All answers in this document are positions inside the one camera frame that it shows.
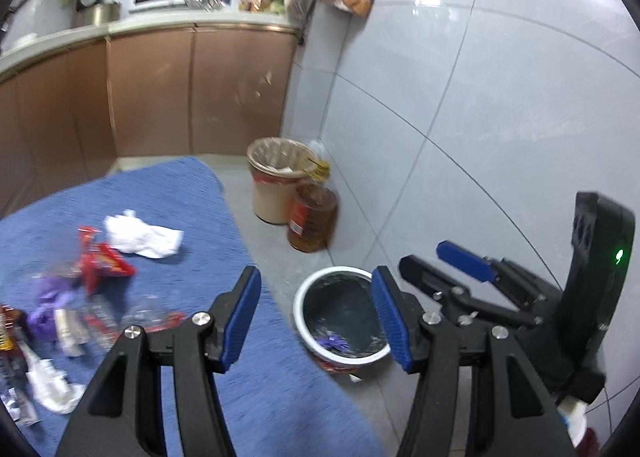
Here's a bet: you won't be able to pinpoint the brown kitchen cabinets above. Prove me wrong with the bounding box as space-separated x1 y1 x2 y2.
1 24 297 214

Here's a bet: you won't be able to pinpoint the beige bin with liner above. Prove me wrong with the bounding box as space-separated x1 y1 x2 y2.
246 137 319 225

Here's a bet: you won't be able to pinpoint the white crumpled paper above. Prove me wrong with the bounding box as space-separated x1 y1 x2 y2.
18 342 86 415

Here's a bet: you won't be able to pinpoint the blue towel mat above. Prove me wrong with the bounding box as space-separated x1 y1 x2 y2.
0 156 386 457

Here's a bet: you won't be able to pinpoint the amber cooking oil bottle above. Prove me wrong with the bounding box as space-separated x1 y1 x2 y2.
288 160 340 253

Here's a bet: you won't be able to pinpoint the dark brown snack wrapper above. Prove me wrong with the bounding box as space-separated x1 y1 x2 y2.
1 304 27 387

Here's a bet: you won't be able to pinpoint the purple crumpled glove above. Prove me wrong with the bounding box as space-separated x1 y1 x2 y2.
27 275 76 342

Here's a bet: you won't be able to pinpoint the clear plastic bag red string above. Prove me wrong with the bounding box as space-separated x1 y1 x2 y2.
81 293 188 353

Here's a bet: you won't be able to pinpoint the red snack wrapper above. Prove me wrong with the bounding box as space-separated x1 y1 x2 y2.
77 226 136 297

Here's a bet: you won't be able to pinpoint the white round trash bin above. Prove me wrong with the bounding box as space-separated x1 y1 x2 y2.
292 266 390 373

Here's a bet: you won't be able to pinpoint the white tissue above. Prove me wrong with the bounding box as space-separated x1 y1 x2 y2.
103 210 183 260

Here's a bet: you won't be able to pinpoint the steel pot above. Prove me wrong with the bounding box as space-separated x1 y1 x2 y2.
73 2 122 28

